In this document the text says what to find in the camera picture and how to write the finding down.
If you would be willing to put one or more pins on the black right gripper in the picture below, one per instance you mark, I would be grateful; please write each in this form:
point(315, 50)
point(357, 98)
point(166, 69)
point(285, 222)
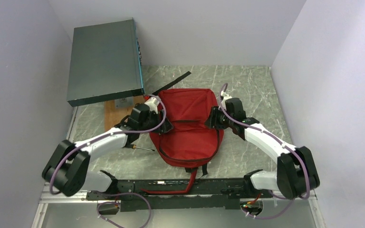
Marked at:
point(212, 122)

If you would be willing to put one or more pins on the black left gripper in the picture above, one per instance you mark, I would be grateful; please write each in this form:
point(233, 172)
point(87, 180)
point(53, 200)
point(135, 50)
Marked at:
point(165, 127)

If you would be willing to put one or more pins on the red backpack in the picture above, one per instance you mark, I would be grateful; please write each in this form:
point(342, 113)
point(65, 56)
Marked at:
point(190, 144)

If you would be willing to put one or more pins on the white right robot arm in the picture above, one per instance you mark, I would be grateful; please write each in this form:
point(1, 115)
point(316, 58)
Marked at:
point(296, 174)

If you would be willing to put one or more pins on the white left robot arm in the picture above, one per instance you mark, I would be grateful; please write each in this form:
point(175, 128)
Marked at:
point(67, 171)

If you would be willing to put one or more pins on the black yellow screwdriver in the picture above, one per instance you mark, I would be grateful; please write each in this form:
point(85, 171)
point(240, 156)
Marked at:
point(133, 146)

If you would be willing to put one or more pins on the wooden board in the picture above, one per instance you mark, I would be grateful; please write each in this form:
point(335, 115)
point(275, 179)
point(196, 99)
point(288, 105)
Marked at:
point(113, 116)

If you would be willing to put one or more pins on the dark grey box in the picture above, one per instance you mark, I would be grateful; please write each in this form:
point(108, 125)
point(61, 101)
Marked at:
point(105, 63)

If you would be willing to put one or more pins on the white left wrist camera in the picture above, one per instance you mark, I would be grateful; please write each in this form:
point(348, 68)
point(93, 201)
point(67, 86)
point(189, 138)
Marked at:
point(153, 103)

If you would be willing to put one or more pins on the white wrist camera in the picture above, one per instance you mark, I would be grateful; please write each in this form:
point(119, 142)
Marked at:
point(224, 97)
point(153, 103)

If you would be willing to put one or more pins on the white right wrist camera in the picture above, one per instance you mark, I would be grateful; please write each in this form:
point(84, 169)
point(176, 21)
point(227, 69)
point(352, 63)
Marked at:
point(224, 97)

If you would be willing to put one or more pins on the metal post with base plate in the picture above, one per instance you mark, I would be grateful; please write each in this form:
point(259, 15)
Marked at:
point(124, 102)

